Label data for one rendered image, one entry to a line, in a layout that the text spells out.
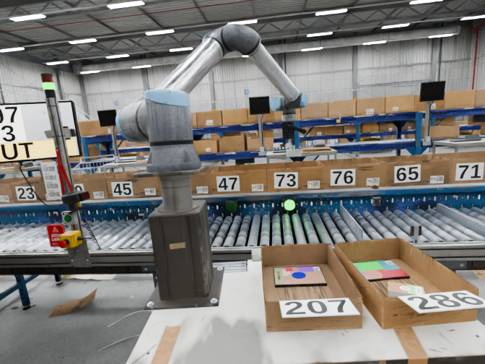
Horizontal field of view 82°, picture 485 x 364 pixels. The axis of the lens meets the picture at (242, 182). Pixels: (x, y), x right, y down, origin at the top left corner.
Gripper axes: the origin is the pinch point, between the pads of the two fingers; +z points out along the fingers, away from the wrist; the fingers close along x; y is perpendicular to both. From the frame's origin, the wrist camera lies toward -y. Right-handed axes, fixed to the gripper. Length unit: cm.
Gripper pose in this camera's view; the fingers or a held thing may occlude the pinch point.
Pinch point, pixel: (293, 150)
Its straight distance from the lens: 199.1
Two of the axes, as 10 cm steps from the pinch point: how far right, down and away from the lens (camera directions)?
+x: -1.1, 2.0, -9.7
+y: -9.9, 0.5, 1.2
